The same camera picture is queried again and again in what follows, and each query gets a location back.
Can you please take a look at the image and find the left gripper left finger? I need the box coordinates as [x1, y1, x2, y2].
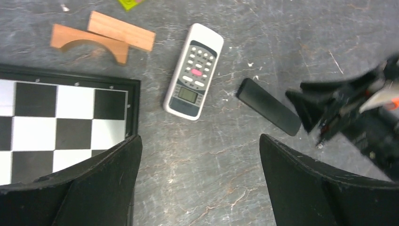
[0, 135, 143, 226]

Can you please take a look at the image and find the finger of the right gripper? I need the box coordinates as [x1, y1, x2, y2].
[300, 71, 379, 93]
[285, 89, 324, 133]

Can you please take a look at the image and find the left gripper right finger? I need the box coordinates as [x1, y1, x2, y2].
[259, 134, 399, 226]

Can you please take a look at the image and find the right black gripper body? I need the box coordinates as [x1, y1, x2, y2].
[318, 56, 399, 181]

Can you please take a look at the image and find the black remote control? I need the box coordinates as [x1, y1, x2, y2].
[236, 78, 301, 137]

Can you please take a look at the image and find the white remote control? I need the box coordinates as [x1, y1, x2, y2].
[163, 23, 224, 121]

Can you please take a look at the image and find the black white checkerboard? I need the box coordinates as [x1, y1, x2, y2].
[0, 65, 141, 185]

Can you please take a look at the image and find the tan wooden arch block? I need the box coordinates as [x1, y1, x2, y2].
[50, 24, 129, 65]

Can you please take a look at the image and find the green yellow block stack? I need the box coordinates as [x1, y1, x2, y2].
[118, 0, 144, 12]

